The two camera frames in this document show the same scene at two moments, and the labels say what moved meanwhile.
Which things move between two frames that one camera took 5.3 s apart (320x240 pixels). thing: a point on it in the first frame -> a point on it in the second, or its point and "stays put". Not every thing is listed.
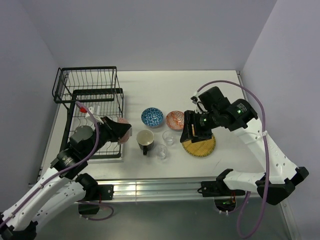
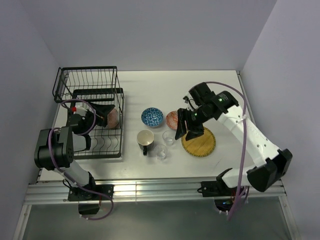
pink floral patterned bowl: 126,136 -> 112,119
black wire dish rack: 97,92 stays put
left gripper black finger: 118,130 -> 102,110
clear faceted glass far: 168,137 stays put
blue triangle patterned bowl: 152,117 stays put
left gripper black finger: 114,139 -> 101,122
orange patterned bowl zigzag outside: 175,120 stays put
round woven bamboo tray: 200,149 stays put
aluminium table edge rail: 181,190 stays put
